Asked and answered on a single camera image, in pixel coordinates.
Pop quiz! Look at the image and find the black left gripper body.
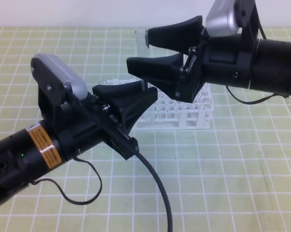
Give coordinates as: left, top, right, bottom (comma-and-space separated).
38, 84, 139, 161

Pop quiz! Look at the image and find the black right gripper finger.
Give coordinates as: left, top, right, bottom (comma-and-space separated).
126, 53, 183, 97
146, 15, 204, 55

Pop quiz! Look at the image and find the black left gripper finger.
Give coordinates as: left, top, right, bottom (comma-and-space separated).
110, 87, 158, 132
92, 81, 145, 110

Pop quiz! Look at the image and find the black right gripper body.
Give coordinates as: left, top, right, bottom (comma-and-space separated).
175, 5, 260, 102

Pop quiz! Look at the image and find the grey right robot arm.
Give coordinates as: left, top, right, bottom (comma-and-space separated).
126, 0, 291, 103

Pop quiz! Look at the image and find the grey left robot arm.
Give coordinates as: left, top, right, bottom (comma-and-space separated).
0, 81, 158, 206

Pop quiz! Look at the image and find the clear test tube in rack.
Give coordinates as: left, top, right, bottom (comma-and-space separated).
99, 80, 108, 85

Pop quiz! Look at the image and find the white plastic test tube rack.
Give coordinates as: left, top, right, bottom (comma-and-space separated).
100, 77, 215, 130

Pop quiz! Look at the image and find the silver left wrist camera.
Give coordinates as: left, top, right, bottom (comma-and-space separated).
33, 53, 88, 100

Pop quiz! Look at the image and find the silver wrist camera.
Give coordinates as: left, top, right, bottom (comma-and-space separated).
33, 53, 88, 100
206, 0, 255, 37

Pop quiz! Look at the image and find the black right camera cable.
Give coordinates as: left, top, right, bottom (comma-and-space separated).
224, 24, 285, 105

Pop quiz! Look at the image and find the black camera cable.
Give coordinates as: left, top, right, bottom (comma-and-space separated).
224, 24, 285, 105
30, 149, 174, 232

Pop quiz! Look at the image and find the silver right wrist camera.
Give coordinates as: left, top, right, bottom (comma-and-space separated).
206, 0, 255, 37

